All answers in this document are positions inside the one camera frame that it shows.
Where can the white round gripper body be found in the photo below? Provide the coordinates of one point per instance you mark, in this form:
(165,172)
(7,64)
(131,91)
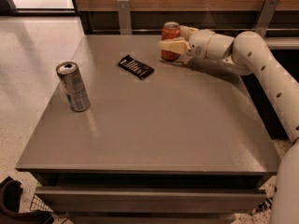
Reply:
(201,44)

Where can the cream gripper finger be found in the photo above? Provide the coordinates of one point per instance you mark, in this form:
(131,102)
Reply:
(176,46)
(187,31)

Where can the red coke can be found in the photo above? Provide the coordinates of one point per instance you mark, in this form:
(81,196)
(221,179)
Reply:
(170,30)

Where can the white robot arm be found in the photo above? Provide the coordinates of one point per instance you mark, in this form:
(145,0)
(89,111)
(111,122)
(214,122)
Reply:
(248,53)

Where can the silver blue energy drink can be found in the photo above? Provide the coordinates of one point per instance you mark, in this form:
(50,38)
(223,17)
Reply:
(74,89)

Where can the black snack bar wrapper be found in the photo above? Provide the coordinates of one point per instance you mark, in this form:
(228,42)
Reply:
(135,67)

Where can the grey drawer cabinet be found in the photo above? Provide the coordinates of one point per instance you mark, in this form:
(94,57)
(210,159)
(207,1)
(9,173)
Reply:
(186,126)

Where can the grey cabinet drawer front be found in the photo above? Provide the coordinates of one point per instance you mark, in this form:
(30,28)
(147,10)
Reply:
(139,200)

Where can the dark brown curved object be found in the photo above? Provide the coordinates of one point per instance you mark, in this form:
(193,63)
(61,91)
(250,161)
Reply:
(10,201)

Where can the left metal wall bracket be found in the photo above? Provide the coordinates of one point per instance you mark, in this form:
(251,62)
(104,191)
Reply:
(124,17)

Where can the metal wall bracket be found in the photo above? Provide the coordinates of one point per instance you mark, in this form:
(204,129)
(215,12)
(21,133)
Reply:
(124,17)
(265,16)

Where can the right metal wall bracket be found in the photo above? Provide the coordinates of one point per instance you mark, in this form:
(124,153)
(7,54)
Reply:
(265,16)

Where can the black wire basket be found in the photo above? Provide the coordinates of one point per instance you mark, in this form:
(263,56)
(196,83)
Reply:
(38,205)

